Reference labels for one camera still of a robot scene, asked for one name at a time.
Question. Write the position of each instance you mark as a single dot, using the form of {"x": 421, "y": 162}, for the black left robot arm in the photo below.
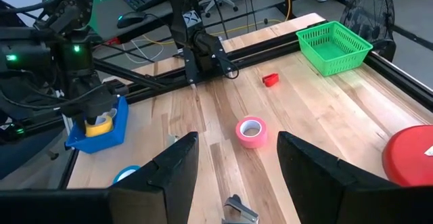
{"x": 27, "y": 55}

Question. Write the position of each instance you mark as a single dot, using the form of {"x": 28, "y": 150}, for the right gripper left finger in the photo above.
{"x": 162, "y": 190}

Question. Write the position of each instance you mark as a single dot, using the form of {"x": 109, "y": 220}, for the black aluminium table frame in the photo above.
{"x": 264, "y": 49}

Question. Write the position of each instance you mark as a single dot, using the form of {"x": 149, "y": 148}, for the black computer mouse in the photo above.
{"x": 130, "y": 19}

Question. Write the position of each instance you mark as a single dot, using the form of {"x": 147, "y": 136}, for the small red stapler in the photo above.
{"x": 270, "y": 80}

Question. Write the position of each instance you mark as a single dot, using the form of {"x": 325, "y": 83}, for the yellow tape roll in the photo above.
{"x": 98, "y": 129}

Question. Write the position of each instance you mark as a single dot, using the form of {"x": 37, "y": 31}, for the light blue tape roll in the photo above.
{"x": 118, "y": 176}

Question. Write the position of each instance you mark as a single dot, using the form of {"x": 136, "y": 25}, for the blue plastic bin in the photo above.
{"x": 101, "y": 142}

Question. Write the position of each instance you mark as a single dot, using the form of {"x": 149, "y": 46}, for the dark grey desk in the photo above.
{"x": 108, "y": 17}

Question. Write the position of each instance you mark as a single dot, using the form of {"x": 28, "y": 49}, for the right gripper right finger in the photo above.
{"x": 321, "y": 190}

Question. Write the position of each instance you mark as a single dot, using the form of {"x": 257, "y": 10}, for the pink tape roll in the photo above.
{"x": 252, "y": 141}

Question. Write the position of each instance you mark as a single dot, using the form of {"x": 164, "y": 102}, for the red desk lamp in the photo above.
{"x": 409, "y": 156}

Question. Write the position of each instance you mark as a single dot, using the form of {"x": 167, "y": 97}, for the green plastic basket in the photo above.
{"x": 333, "y": 49}

